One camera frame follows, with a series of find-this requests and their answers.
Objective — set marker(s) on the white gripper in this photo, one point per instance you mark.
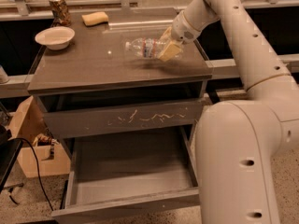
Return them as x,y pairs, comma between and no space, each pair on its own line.
181,30

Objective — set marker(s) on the clear plastic water bottle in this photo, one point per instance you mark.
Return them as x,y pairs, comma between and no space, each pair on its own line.
146,48

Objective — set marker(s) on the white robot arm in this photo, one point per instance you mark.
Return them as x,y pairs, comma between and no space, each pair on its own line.
236,140

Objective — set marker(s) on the grey drawer cabinet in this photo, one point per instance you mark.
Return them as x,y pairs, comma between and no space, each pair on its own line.
96,60

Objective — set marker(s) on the scratched grey top drawer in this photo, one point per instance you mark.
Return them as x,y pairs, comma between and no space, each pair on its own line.
101,112

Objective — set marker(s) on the open grey middle drawer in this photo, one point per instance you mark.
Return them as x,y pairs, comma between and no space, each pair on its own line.
127,174

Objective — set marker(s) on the yellow sponge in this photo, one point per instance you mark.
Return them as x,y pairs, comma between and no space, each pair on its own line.
95,18

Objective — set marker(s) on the white ceramic bowl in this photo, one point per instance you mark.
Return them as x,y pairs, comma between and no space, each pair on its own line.
55,38

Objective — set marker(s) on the patterned drink can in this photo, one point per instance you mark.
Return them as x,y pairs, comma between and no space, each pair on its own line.
60,12

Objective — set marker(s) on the cardboard box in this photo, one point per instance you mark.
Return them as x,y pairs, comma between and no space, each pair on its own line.
47,155

